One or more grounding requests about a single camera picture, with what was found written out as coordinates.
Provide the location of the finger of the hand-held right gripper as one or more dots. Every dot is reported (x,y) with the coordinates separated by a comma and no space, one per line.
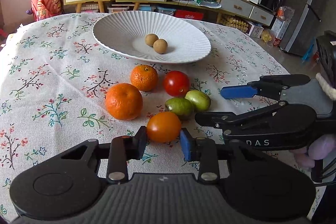
(262,119)
(237,92)

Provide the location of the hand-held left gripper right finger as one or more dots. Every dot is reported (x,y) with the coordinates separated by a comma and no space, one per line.
(187,145)

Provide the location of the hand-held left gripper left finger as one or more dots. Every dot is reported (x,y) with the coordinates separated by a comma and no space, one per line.
(137,144)

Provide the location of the orange tomato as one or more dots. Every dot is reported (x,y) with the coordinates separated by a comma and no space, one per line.
(164,127)

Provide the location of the white ribbed plate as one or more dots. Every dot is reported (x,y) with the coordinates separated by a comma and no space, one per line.
(118,29)

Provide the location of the person's right hand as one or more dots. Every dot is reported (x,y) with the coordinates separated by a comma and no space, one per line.
(321,146)

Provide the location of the dark green tomato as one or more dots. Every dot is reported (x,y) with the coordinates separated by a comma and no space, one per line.
(179,108)

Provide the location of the light green tomato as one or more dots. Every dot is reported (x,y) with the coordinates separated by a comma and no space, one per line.
(199,99)

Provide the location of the large mandarin orange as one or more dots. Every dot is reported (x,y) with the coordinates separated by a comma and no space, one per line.
(124,101)

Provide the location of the red tomato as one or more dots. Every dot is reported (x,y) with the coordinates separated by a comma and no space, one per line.
(176,83)

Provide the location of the yellow snack bag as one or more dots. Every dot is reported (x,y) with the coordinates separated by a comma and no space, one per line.
(266,36)

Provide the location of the small mandarin orange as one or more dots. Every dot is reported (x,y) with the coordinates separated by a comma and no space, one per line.
(144,78)

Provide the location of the grey sideboard drawer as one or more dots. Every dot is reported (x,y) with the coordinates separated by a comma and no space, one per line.
(236,6)
(261,16)

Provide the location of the brown longan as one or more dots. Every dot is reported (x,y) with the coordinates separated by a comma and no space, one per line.
(150,39)
(160,46)

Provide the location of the flat red box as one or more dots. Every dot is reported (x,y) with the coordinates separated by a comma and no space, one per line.
(187,14)

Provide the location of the grey refrigerator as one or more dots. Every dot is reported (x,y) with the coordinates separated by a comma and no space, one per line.
(299,8)

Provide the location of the floral tablecloth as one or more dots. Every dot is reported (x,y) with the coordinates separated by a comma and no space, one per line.
(52,77)

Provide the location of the clear storage box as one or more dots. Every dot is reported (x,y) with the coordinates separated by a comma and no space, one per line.
(119,9)

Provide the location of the red printed bucket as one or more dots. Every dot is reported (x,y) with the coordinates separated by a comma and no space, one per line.
(47,5)

